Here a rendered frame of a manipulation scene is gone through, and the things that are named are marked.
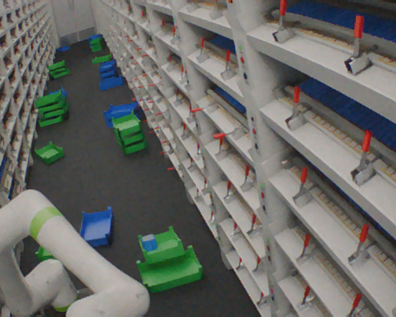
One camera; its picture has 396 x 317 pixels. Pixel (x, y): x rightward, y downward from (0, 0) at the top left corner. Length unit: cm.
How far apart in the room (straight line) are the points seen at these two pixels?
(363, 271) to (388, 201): 20
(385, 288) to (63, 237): 80
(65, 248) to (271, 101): 63
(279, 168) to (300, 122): 25
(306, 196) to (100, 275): 52
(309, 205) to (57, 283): 94
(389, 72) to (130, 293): 73
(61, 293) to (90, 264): 54
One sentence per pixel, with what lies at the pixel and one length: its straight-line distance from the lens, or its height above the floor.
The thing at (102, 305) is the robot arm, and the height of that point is 84.
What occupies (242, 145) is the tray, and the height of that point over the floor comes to 89.
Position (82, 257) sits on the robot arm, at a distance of 112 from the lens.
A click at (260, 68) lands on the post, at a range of 108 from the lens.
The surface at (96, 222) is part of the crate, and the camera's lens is 289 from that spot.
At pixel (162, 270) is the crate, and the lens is 235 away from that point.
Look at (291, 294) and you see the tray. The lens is 137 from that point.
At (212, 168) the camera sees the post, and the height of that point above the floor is 58.
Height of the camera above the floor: 149
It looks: 27 degrees down
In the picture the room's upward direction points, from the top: 12 degrees counter-clockwise
